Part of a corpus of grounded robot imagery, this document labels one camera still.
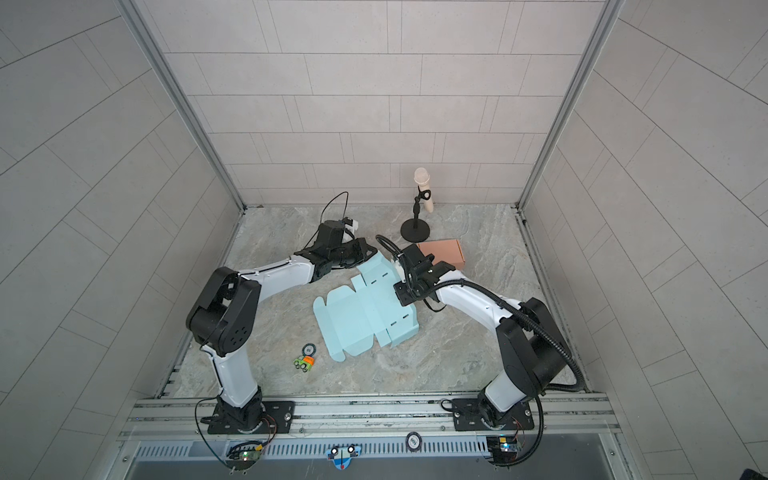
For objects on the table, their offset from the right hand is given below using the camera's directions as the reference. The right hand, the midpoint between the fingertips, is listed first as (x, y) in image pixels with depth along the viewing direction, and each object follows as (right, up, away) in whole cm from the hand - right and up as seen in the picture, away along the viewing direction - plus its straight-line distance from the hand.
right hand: (401, 293), depth 87 cm
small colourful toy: (-26, -16, -9) cm, 32 cm away
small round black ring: (-25, -14, -5) cm, 29 cm away
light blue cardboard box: (-15, -8, -1) cm, 17 cm away
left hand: (-5, +13, +3) cm, 14 cm away
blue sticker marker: (-13, -32, -22) cm, 41 cm away
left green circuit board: (-35, -32, -22) cm, 52 cm away
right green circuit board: (+23, -32, -19) cm, 44 cm away
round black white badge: (+3, -30, -19) cm, 36 cm away
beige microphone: (+6, +34, +2) cm, 35 cm away
